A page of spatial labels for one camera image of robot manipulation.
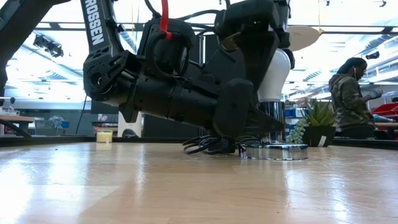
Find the black computer monitor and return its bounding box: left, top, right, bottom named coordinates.
left=90, top=99, right=121, bottom=115

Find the chrome table lamp base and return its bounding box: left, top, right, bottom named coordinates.
left=239, top=100, right=309, bottom=161

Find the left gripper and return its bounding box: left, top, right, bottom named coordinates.
left=118, top=54, right=286, bottom=140

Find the white pear-shaped lightbulb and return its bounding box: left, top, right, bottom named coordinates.
left=256, top=48, right=292, bottom=103

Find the black ceiling spotlight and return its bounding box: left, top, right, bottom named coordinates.
left=32, top=34, right=65, bottom=59

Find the black lamp power cable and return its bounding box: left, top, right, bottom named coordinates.
left=182, top=134, right=242, bottom=156

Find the potted succulent plant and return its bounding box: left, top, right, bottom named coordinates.
left=285, top=98, right=339, bottom=148

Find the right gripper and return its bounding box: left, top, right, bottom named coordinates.
left=214, top=0, right=296, bottom=96

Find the person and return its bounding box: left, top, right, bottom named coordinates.
left=328, top=57, right=386, bottom=140

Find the white cylinder container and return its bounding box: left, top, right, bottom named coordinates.
left=117, top=111, right=143, bottom=138

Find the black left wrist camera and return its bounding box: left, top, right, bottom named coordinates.
left=136, top=17, right=198, bottom=79

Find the red zip tie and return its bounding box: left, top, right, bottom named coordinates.
left=159, top=0, right=173, bottom=41

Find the small yellow candle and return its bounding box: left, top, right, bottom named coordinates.
left=96, top=129, right=114, bottom=144

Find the red storage bin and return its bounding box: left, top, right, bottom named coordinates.
left=371, top=102, right=398, bottom=117

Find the thin black hanging cable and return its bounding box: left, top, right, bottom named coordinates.
left=75, top=95, right=88, bottom=135

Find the wooden background table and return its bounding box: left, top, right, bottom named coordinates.
left=0, top=114, right=35, bottom=135

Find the black aluminium table frame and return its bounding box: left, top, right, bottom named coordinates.
left=0, top=116, right=398, bottom=151

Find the blue storage bin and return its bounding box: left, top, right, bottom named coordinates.
left=284, top=107, right=305, bottom=119

